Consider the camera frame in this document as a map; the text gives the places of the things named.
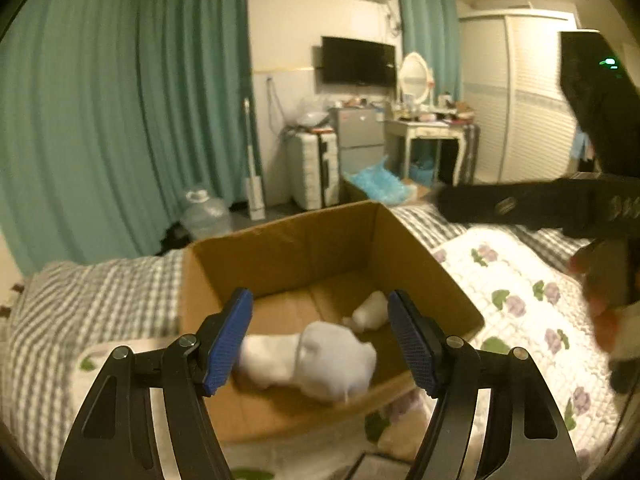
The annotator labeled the white dressing table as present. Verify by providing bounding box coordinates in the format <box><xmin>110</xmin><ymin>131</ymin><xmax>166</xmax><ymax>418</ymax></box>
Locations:
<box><xmin>384</xmin><ymin>119</ymin><xmax>480</xmax><ymax>185</ymax></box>

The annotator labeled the clear plastic bag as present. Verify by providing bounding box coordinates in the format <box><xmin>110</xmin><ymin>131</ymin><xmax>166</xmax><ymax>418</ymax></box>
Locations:
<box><xmin>295</xmin><ymin>99</ymin><xmax>329</xmax><ymax>129</ymax></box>

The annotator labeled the brown cardboard box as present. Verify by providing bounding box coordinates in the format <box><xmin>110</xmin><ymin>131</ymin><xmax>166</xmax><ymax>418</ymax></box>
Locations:
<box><xmin>179</xmin><ymin>202</ymin><xmax>484</xmax><ymax>444</ymax></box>

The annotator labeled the blue basket under table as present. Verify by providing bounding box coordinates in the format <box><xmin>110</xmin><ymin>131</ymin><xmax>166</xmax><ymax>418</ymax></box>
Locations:
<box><xmin>409</xmin><ymin>155</ymin><xmax>435</xmax><ymax>188</ymax></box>

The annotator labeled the person's right hand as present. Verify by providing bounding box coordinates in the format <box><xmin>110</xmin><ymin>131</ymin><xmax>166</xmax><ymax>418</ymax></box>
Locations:
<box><xmin>570</xmin><ymin>240</ymin><xmax>639</xmax><ymax>394</ymax></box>

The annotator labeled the black wall television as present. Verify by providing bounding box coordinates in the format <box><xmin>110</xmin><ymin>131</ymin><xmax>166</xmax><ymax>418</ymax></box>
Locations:
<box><xmin>321</xmin><ymin>36</ymin><xmax>397</xmax><ymax>88</ymax></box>

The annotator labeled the white stick vacuum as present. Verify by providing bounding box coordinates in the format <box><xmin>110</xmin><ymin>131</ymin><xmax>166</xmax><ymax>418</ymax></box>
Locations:
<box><xmin>243</xmin><ymin>98</ymin><xmax>266</xmax><ymax>221</ymax></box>

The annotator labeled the clear water jug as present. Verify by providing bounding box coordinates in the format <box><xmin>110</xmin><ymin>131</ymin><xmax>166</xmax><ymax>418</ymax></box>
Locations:
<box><xmin>180</xmin><ymin>185</ymin><xmax>233</xmax><ymax>240</ymax></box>

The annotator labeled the white louvered wardrobe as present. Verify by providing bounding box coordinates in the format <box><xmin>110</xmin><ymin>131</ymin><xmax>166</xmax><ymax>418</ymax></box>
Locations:
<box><xmin>459</xmin><ymin>9</ymin><xmax>577</xmax><ymax>183</ymax></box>

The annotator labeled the white suitcase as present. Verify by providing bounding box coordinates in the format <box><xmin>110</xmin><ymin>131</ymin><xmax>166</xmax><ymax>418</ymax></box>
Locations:
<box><xmin>286</xmin><ymin>132</ymin><xmax>340</xmax><ymax>211</ymax></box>

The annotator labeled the small green curtain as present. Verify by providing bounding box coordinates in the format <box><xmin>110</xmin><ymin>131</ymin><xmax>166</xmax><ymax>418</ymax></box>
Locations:
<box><xmin>398</xmin><ymin>0</ymin><xmax>462</xmax><ymax>100</ymax></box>

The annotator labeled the white oval vanity mirror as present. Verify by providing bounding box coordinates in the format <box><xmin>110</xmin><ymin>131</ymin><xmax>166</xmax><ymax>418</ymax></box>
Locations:
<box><xmin>398</xmin><ymin>52</ymin><xmax>434</xmax><ymax>105</ymax></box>

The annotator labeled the large green curtain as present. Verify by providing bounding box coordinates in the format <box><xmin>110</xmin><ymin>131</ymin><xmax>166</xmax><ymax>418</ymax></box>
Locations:
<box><xmin>1</xmin><ymin>0</ymin><xmax>255</xmax><ymax>274</ymax></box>

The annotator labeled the grey mini fridge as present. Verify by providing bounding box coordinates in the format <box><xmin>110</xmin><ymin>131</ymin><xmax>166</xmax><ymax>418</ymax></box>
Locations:
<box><xmin>330</xmin><ymin>107</ymin><xmax>385</xmax><ymax>174</ymax></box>

